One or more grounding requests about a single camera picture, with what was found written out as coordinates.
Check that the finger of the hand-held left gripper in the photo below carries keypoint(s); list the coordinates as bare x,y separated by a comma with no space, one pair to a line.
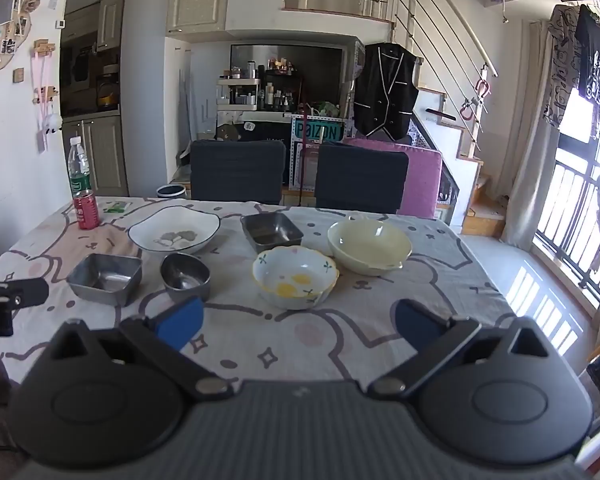
20,292

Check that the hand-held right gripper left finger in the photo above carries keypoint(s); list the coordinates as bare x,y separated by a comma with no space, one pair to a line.
180,322

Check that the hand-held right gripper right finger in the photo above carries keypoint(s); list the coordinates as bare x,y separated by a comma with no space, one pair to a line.
420,327

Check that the white plate with blue rim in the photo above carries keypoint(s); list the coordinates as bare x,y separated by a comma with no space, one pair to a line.
180,225

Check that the small square steel dish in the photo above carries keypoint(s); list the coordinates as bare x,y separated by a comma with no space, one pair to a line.
270,232

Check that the oval steel bowl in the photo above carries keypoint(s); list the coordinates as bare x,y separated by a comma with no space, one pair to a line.
185,275

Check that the large square steel dish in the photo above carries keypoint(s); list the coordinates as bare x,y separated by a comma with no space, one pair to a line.
105,280

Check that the printed bear tablecloth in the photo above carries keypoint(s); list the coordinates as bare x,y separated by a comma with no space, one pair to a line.
330,340

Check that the red drink can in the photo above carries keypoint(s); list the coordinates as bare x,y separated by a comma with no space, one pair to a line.
86,210

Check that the floral bowl with yellow rim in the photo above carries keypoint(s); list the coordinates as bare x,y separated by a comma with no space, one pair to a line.
295,275

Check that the small green packet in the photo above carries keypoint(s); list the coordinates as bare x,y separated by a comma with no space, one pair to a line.
116,206

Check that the dark round trash bin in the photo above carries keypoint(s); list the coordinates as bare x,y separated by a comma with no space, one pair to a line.
171,192

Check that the clear plastic water bottle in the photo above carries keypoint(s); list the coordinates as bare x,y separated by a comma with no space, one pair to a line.
79,170

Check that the pink chair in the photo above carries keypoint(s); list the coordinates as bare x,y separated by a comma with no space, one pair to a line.
422,180

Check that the beige lower cabinet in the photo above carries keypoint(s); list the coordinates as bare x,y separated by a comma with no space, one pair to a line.
97,155

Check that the beige cabinet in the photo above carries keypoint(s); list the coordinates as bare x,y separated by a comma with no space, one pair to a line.
97,155
199,2

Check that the dark grey chair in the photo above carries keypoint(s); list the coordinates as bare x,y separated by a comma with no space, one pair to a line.
360,177
237,170

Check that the black window railing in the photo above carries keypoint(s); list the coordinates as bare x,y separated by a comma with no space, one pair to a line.
575,225

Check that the beige curtain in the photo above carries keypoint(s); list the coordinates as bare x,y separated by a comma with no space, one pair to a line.
530,160

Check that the teal sign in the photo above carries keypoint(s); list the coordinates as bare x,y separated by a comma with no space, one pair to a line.
317,131

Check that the white bottle rack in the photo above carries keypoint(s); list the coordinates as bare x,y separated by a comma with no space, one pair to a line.
237,92

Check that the black vest with white trim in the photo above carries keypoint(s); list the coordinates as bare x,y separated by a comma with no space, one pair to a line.
385,90

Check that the patterned hanging garment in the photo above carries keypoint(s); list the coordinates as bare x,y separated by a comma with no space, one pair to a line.
560,60

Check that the stair railing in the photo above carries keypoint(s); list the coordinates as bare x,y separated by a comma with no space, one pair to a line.
430,25

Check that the beige upper cabinet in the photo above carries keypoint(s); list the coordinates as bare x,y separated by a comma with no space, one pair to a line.
199,2

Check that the black hanging t-shirt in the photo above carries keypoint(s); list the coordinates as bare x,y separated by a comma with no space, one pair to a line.
594,55

